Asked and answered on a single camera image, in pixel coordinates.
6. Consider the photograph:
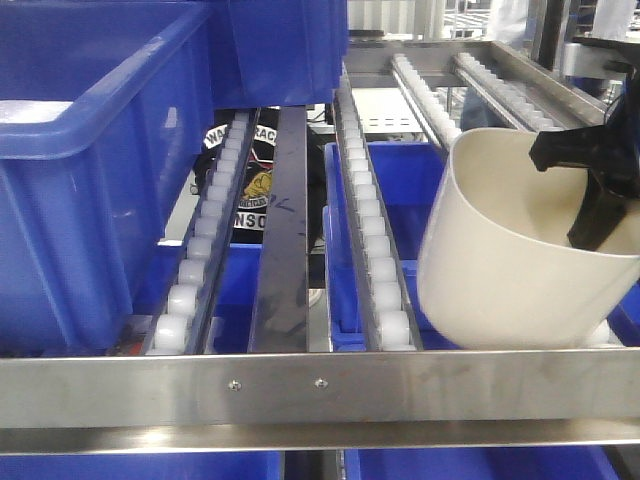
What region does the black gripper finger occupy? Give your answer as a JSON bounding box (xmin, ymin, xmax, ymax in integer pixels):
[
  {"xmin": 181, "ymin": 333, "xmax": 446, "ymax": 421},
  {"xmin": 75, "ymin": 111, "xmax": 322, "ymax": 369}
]
[{"xmin": 567, "ymin": 169, "xmax": 631, "ymax": 250}]

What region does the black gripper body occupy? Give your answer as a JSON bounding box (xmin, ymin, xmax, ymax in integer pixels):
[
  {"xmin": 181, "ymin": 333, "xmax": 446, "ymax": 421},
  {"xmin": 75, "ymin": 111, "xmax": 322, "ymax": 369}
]
[{"xmin": 529, "ymin": 65, "xmax": 639, "ymax": 199}]

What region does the white plastic bin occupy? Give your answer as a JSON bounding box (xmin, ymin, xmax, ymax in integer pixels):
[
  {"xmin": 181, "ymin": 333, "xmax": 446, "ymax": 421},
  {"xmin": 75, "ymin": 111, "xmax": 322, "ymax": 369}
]
[{"xmin": 417, "ymin": 128, "xmax": 639, "ymax": 350}]

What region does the blue crate lower layer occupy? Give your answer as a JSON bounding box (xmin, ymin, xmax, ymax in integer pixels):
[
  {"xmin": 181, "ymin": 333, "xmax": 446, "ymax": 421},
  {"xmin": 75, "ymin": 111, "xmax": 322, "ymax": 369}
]
[{"xmin": 323, "ymin": 142, "xmax": 457, "ymax": 352}]

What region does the blue crate upper shelf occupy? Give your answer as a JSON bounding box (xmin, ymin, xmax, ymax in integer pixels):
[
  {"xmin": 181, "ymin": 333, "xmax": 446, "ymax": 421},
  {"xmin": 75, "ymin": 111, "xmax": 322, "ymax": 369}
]
[{"xmin": 209, "ymin": 1, "xmax": 348, "ymax": 109}]

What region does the rear right roller track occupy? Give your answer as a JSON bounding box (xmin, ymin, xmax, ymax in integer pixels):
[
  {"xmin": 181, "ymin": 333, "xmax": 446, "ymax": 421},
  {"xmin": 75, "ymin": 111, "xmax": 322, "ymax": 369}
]
[{"xmin": 454, "ymin": 52, "xmax": 563, "ymax": 132}]

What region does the rear white roller track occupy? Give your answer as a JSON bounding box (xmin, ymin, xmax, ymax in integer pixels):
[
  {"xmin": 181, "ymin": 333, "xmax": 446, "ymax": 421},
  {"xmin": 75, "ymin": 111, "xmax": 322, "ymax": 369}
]
[{"xmin": 391, "ymin": 54, "xmax": 461, "ymax": 151}]

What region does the white roller track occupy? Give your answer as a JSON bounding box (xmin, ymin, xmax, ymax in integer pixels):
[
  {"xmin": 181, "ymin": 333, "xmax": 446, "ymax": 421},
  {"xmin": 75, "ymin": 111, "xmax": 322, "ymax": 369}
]
[
  {"xmin": 332, "ymin": 70, "xmax": 423, "ymax": 351},
  {"xmin": 141, "ymin": 109, "xmax": 261, "ymax": 356},
  {"xmin": 391, "ymin": 54, "xmax": 461, "ymax": 151}
]

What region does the middle white roller track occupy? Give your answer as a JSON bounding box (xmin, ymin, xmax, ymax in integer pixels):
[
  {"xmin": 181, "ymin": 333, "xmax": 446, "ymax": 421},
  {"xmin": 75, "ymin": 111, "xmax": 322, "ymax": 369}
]
[{"xmin": 332, "ymin": 70, "xmax": 423, "ymax": 351}]

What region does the blue crate bottom right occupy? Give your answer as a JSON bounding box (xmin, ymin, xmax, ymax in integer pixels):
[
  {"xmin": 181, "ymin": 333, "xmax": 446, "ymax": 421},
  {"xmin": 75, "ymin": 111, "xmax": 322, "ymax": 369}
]
[{"xmin": 344, "ymin": 446, "xmax": 619, "ymax": 479}]

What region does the steel divider bar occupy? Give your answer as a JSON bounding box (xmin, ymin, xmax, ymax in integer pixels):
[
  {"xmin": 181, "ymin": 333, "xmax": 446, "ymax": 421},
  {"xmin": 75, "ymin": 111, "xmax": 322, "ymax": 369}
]
[{"xmin": 248, "ymin": 106, "xmax": 308, "ymax": 353}]

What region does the person in black printed shirt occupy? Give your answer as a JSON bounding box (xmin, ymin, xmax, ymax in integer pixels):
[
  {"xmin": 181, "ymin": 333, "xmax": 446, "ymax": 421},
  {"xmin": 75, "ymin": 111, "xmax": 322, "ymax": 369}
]
[{"xmin": 193, "ymin": 108, "xmax": 279, "ymax": 244}]

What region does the left white roller track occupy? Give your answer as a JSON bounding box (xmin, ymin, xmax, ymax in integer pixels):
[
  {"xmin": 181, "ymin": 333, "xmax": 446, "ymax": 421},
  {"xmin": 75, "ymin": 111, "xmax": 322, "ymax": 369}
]
[{"xmin": 141, "ymin": 109, "xmax": 261, "ymax": 356}]

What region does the blue crate bottom left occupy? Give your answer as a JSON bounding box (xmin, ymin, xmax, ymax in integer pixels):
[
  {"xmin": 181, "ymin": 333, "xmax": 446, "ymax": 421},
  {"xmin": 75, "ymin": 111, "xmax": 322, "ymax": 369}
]
[{"xmin": 1, "ymin": 452, "xmax": 281, "ymax": 479}]

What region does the large blue crate on rollers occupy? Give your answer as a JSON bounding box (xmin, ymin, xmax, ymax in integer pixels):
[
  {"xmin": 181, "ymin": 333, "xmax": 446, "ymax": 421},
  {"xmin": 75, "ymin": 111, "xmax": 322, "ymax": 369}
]
[{"xmin": 1, "ymin": 1, "xmax": 213, "ymax": 352}]

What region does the steel front shelf rail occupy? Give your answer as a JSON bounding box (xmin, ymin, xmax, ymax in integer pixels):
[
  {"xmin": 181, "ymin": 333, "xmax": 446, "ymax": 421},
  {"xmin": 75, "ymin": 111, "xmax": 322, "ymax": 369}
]
[{"xmin": 1, "ymin": 348, "xmax": 639, "ymax": 455}]

